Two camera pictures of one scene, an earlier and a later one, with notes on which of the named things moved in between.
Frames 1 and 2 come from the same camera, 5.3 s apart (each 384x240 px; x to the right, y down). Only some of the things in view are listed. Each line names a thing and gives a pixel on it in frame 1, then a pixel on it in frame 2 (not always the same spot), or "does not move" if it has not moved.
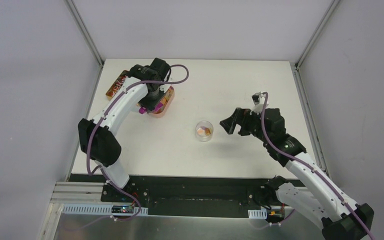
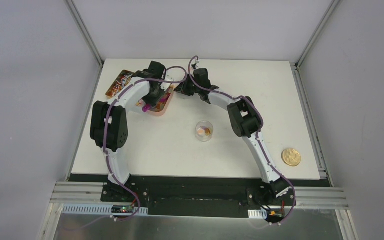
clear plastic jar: x=204 y=131 does not move
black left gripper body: x=153 y=104 does not move
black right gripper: x=241 y=116 → x=183 y=87
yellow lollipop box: x=117 y=84 does not move
